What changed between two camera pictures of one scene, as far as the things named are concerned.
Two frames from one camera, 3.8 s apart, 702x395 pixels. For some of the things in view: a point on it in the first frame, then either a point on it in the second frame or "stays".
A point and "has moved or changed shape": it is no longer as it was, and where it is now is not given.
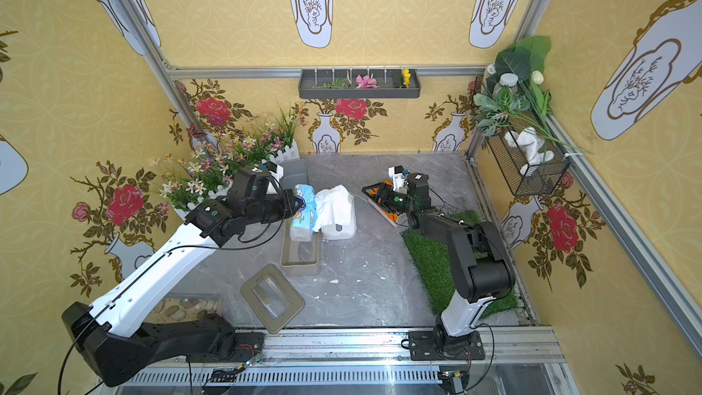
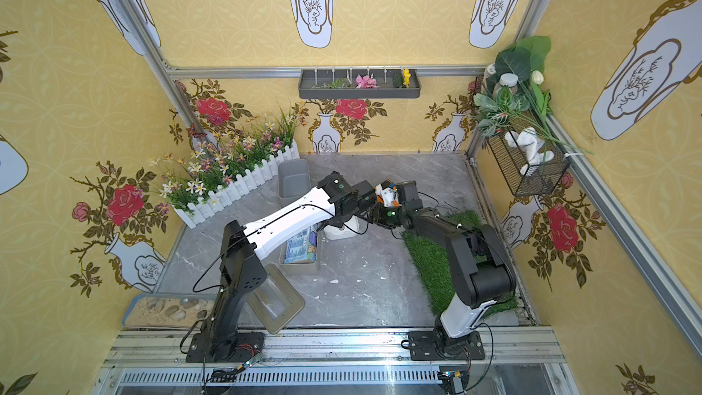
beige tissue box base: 300,258 stays
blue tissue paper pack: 304,222 has moved or changed shape
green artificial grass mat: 442,274 stays
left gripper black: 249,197 -> 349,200
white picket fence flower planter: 208,168 stays
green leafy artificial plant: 518,100 stays
